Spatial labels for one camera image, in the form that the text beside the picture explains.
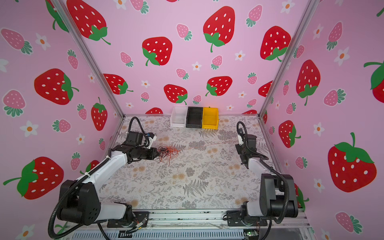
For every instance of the white translucent storage bin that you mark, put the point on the white translucent storage bin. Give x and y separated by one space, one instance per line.
178 117

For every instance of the aluminium left corner post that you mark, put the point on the aluminium left corner post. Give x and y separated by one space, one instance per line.
79 40

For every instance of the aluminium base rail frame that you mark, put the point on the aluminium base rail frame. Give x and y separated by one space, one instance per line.
199 224

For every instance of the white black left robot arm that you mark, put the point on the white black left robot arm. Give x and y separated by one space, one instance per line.
79 204

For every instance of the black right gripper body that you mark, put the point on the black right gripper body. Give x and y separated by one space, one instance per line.
241 149

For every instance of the black plastic storage bin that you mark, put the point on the black plastic storage bin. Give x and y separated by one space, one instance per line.
194 117

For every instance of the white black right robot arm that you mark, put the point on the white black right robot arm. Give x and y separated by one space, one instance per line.
277 197

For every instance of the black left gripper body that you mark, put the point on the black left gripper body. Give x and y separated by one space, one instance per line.
144 153

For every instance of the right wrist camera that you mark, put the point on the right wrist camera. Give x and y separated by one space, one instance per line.
240 139

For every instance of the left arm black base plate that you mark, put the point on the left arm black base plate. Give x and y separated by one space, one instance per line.
135 219

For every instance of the aluminium corner post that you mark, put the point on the aluminium corner post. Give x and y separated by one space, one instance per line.
301 28
79 40

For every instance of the yellow plastic storage bin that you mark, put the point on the yellow plastic storage bin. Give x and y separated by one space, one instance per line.
210 118

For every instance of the aluminium right corner post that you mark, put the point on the aluminium right corner post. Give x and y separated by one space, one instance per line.
301 28

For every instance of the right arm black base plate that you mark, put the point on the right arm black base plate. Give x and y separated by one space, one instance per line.
240 219

